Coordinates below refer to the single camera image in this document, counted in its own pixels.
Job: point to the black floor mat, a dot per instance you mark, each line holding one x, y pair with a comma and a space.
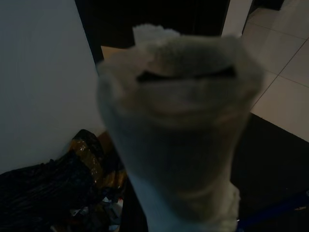
270, 157

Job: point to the black garbage bag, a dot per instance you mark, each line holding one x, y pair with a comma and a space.
48, 188

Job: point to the blue plastic dustpan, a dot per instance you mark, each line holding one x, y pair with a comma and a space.
289, 205

